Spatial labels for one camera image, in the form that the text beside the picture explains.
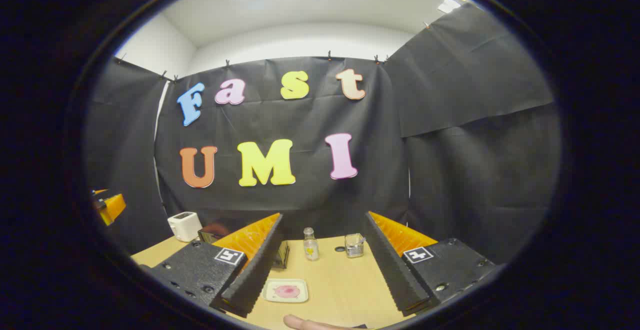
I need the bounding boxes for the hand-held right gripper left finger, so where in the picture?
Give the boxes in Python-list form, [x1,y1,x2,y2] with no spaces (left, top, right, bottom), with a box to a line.
[142,212,285,319]

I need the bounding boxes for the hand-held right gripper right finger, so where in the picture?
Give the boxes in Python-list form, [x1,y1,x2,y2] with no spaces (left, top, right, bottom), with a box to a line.
[362,211,497,316]

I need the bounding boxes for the cream square food tray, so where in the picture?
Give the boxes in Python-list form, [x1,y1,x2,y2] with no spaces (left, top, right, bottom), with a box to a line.
[262,278,310,303]

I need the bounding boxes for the black electric oven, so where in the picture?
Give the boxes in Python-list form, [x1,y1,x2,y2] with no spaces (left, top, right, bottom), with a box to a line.
[197,221,290,269]

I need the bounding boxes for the clear bottle yellow label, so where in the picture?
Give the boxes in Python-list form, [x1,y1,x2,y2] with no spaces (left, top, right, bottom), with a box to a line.
[303,227,320,261]

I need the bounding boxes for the white toaster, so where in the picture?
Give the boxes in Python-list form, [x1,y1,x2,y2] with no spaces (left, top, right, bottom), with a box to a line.
[167,211,203,243]

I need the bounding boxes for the wire mesh holder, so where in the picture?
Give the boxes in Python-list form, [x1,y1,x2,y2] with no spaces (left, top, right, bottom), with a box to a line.
[344,233,366,259]

